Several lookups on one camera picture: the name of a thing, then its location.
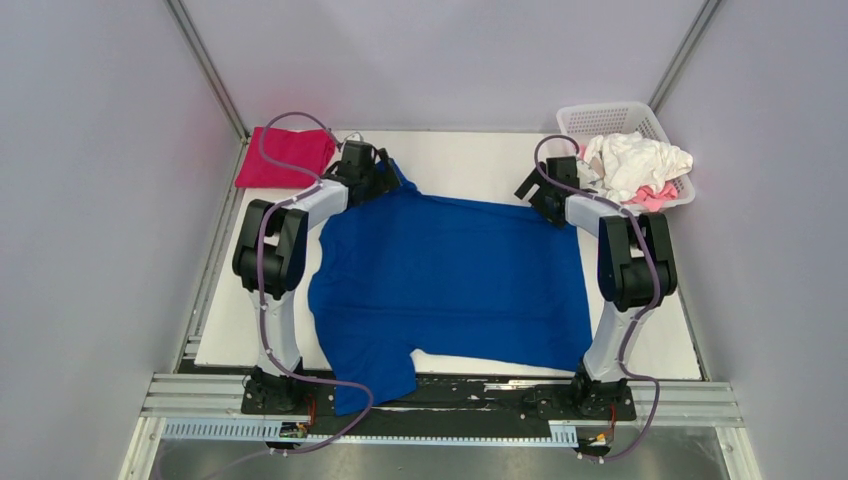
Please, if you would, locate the blue t-shirt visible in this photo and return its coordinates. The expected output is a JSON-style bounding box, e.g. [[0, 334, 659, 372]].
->
[[308, 180, 592, 415]]

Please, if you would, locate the white plastic laundry basket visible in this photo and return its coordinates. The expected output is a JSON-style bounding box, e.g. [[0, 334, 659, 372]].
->
[[555, 101, 696, 212]]

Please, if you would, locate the pink crumpled t-shirt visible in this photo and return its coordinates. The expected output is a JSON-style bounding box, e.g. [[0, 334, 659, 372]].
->
[[573, 144, 680, 215]]

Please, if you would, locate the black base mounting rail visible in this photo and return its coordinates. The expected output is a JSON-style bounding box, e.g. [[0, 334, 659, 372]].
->
[[246, 374, 637, 436]]

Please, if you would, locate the white crumpled t-shirt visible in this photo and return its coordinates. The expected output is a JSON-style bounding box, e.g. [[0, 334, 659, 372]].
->
[[576, 131, 694, 205]]

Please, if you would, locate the white slotted cable duct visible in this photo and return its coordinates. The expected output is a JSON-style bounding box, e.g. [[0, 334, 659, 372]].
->
[[161, 418, 579, 448]]

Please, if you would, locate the folded red t-shirt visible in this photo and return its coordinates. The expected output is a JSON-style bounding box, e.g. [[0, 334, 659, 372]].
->
[[234, 127, 335, 189]]

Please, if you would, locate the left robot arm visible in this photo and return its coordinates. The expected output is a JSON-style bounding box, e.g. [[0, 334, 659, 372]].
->
[[232, 140, 401, 415]]

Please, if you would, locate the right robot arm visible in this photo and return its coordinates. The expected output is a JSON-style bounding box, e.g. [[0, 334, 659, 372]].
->
[[515, 156, 678, 421]]

